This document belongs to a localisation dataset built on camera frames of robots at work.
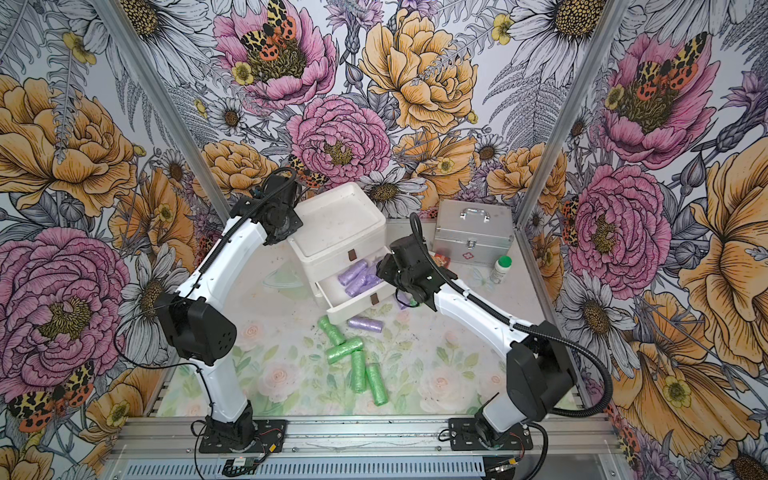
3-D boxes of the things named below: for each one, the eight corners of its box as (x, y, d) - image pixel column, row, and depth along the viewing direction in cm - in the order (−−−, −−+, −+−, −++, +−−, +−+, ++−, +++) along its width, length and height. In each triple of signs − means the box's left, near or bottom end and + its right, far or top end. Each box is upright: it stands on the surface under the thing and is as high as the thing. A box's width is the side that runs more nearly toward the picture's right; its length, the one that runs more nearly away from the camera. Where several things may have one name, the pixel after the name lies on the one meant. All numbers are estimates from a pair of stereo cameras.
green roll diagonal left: (328, 364, 87) (327, 361, 85) (325, 352, 89) (323, 349, 88) (365, 349, 90) (364, 346, 88) (360, 338, 92) (360, 334, 90)
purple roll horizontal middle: (348, 328, 95) (347, 322, 92) (351, 320, 97) (350, 315, 94) (381, 334, 94) (381, 329, 91) (383, 326, 95) (383, 321, 93)
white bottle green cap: (489, 281, 105) (496, 265, 98) (492, 270, 108) (499, 254, 101) (502, 285, 104) (510, 269, 97) (505, 274, 107) (513, 258, 100)
